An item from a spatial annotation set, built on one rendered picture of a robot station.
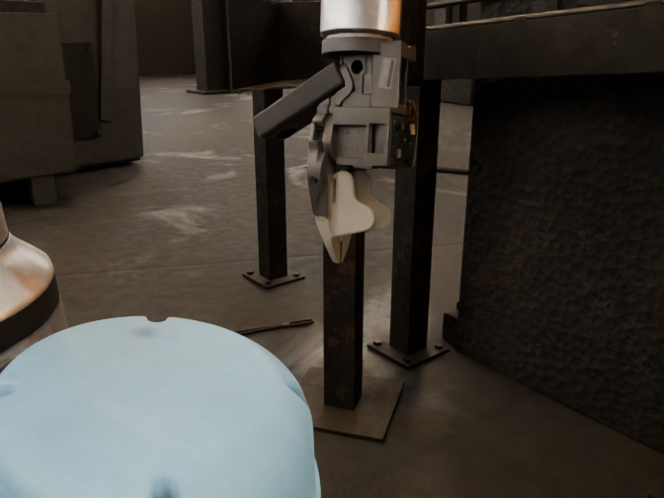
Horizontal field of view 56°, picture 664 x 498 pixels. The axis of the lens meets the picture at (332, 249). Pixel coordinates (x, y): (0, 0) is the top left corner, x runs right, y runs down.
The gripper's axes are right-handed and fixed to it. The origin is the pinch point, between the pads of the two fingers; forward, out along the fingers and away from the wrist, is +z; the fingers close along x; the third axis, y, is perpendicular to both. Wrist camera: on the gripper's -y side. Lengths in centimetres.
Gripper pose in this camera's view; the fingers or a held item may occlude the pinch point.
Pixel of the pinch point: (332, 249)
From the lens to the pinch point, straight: 63.2
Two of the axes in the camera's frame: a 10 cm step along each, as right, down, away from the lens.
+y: 8.7, 1.1, -4.7
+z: -0.4, 9.9, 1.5
